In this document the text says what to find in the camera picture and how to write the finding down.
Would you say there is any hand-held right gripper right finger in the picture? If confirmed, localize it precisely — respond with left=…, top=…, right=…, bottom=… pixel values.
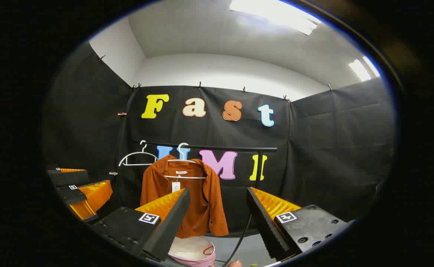
left=247, top=187, right=355, bottom=261

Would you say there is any large ceiling light panel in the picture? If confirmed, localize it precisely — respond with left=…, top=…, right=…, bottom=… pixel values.
left=230, top=0, right=321, bottom=36

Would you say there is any row of black cloth clips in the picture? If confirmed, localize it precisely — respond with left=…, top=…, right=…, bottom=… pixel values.
left=98, top=55, right=333, bottom=102

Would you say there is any pink white laundry hamper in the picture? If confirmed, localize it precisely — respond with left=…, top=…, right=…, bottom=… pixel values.
left=168, top=236, right=216, bottom=267

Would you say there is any black clothes rack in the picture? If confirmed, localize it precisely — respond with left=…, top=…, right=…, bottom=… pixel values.
left=134, top=141, right=278, bottom=234

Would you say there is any black cable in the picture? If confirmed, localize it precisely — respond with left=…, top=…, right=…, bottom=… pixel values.
left=222, top=213, right=253, bottom=267

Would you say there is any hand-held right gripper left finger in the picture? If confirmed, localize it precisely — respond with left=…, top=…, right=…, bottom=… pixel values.
left=91, top=188, right=191, bottom=262

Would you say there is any orange corduroy shirt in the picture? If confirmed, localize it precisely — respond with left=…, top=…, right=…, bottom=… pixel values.
left=140, top=155, right=229, bottom=239

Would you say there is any small ceiling light panel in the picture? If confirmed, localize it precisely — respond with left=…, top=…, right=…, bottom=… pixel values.
left=348, top=56, right=381, bottom=82

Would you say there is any white plastic hanger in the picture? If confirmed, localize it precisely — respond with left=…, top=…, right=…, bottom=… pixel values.
left=118, top=140, right=160, bottom=167
left=164, top=143, right=208, bottom=180

